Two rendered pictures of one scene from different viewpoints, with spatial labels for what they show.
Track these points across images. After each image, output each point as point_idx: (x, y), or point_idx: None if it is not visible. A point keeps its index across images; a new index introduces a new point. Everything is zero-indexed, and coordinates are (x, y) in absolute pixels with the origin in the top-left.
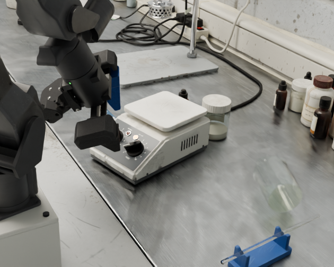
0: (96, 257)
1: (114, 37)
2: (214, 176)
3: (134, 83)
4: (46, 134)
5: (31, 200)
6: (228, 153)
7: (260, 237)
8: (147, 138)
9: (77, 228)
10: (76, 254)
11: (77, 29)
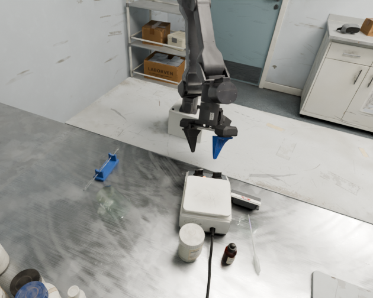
0: (166, 143)
1: None
2: (156, 207)
3: (312, 283)
4: (265, 185)
5: (182, 109)
6: (163, 234)
7: (112, 180)
8: None
9: (184, 148)
10: (173, 141)
11: (196, 72)
